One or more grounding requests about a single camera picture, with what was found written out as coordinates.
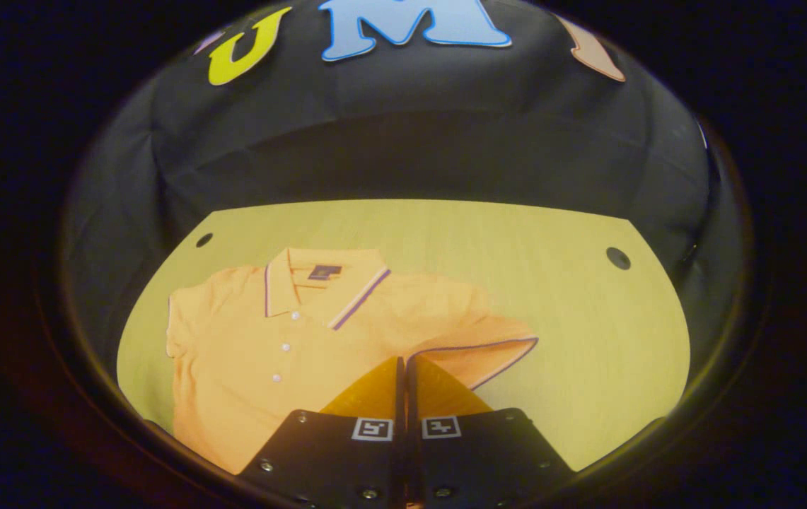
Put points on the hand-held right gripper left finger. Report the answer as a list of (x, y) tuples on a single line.
[(346, 459)]

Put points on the black backdrop cloth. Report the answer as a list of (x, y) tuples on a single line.
[(410, 141)]

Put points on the orange T-shirt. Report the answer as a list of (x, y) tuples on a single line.
[(247, 353)]

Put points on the round black table hole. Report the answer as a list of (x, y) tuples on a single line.
[(617, 258), (204, 240)]

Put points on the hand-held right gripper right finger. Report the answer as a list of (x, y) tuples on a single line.
[(474, 459)]

